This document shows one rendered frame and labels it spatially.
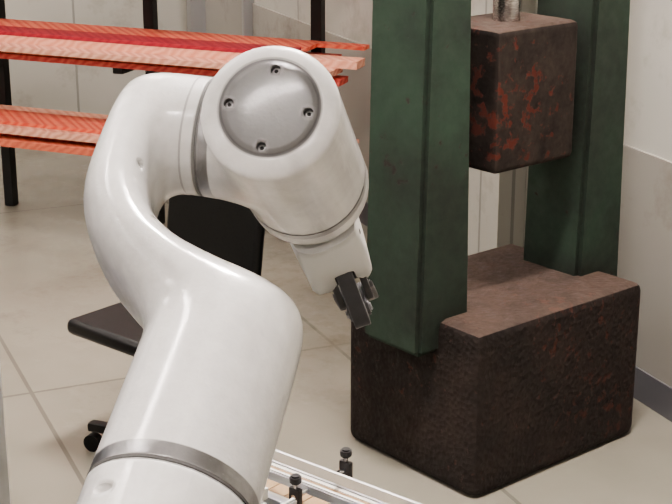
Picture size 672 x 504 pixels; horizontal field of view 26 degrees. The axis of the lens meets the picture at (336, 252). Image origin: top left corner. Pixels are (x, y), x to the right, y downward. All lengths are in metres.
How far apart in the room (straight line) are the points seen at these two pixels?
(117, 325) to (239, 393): 3.80
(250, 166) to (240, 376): 0.14
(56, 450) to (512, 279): 1.62
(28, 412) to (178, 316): 4.50
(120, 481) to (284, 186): 0.23
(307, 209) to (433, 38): 3.31
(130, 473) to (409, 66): 3.59
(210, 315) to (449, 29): 3.51
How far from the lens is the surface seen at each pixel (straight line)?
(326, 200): 0.91
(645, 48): 5.12
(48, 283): 6.60
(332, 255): 1.01
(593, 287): 4.82
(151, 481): 0.72
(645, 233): 5.19
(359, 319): 1.06
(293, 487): 2.49
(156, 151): 0.90
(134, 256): 0.82
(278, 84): 0.86
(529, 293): 4.73
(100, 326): 4.55
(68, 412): 5.25
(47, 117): 7.35
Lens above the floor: 2.11
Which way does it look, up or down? 18 degrees down
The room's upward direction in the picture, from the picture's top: straight up
